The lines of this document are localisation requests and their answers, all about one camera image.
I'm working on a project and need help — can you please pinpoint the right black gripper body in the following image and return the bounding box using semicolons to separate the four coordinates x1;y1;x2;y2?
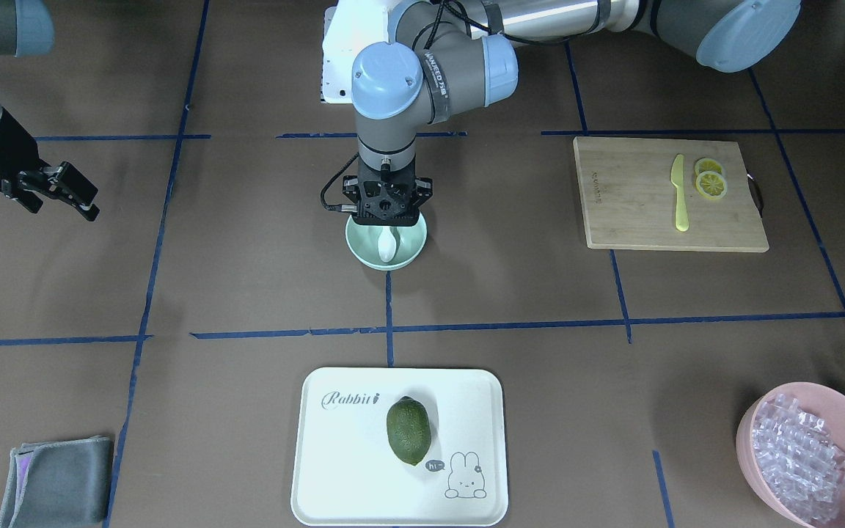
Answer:
0;110;47;213

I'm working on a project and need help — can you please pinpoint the light green bowl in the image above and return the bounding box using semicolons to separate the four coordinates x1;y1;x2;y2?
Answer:
345;215;427;271

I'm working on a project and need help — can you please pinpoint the white plastic spoon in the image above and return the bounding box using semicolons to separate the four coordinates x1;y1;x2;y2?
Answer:
378;225;399;264

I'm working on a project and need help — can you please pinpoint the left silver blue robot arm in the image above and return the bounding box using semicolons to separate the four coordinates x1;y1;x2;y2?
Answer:
350;1;801;172

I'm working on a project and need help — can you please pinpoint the pink bowl with ice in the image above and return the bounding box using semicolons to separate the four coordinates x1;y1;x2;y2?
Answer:
735;382;845;527

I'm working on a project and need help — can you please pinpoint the folded grey cloth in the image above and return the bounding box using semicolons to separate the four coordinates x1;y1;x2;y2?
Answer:
0;436;113;527

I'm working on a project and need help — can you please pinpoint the white pillar with base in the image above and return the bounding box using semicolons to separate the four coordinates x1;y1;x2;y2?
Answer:
320;1;359;104

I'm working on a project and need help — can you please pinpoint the beige tray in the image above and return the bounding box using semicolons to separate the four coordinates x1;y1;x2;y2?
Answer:
290;367;509;527

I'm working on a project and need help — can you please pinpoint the green lime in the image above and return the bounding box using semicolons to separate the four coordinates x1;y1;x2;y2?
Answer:
386;395;432;466

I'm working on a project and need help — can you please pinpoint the wooden cutting board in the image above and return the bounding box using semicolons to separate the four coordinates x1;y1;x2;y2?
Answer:
573;136;770;253

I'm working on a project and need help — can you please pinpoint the yellow plastic knife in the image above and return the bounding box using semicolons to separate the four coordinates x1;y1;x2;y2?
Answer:
670;153;689;232

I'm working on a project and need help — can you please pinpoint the lemon slice upper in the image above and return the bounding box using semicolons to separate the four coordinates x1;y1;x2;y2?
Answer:
695;170;728;200

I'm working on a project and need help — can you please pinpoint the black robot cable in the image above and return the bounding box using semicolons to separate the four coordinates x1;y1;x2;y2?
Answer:
320;153;362;213

